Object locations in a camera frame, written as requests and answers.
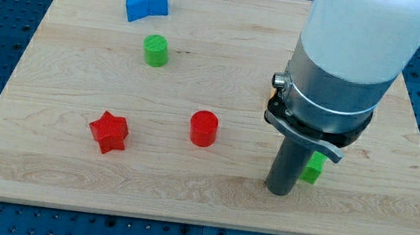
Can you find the blue cube block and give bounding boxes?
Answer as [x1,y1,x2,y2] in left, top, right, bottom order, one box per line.
[147,0,169,16]

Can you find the red star block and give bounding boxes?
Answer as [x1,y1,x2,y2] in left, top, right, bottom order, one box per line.
[88,112,129,155]

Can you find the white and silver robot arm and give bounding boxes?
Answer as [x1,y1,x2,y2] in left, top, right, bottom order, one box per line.
[265,0,420,163]

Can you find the green cylinder block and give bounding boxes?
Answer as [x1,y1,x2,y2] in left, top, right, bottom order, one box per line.
[143,34,168,68]

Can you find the blue triangular block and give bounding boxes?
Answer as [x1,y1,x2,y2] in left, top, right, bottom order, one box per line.
[126,0,149,22]

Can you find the red cylinder block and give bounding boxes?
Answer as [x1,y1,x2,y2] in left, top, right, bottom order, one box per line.
[189,110,219,147]

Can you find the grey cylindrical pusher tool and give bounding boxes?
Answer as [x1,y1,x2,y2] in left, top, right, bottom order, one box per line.
[265,137,313,196]

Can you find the green star block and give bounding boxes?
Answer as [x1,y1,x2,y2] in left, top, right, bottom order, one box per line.
[299,151,328,185]

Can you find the light wooden board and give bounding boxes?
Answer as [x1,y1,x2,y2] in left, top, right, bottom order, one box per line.
[0,0,420,235]

